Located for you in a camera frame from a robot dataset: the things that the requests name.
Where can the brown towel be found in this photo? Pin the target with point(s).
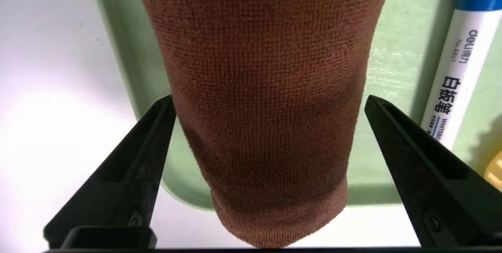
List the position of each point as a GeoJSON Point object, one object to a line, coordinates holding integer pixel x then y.
{"type": "Point", "coordinates": [266, 88]}

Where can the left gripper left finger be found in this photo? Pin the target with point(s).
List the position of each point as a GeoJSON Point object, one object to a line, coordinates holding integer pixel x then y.
{"type": "Point", "coordinates": [129, 182]}

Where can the light green plastic tray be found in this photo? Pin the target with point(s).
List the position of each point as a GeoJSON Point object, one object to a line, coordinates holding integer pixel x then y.
{"type": "Point", "coordinates": [400, 68]}

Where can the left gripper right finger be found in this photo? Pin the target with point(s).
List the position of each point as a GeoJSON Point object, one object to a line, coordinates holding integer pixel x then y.
{"type": "Point", "coordinates": [431, 190]}

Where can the blue white whiteboard marker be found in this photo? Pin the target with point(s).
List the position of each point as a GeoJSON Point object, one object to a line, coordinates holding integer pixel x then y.
{"type": "Point", "coordinates": [459, 68]}

